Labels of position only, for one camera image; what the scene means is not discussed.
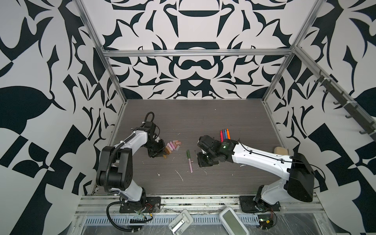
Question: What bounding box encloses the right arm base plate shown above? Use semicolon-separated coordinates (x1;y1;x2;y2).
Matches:
239;196;281;213

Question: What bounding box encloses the orange highlighter pen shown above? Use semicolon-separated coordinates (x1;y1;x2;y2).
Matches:
226;129;231;139

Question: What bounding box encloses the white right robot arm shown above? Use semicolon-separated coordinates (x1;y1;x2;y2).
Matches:
197;135;315;206

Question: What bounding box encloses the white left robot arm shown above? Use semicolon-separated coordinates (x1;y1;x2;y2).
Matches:
96;121;165;202

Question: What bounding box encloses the gold marker cap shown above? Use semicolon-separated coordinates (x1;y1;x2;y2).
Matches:
165;146;171;154

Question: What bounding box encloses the black wall hook rail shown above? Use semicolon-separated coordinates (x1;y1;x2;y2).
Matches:
313;70;376;142

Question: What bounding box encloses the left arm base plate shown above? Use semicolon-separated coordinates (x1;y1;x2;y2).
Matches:
119;196;161;213

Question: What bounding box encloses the black corrugated cable conduit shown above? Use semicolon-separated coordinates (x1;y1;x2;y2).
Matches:
103;111;155;233

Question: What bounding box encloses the grey screen device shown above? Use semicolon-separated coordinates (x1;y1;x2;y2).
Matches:
219;207;250;235

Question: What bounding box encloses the pink highlighter pen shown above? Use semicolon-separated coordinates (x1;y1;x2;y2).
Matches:
220;130;224;142

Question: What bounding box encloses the small circuit board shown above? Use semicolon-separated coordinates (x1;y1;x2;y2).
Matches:
258;212;278;231

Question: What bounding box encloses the beige sponge block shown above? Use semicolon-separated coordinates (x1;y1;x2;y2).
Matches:
274;146;289;156

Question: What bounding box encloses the white handheld device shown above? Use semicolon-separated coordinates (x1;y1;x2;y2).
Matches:
168;210;194;235

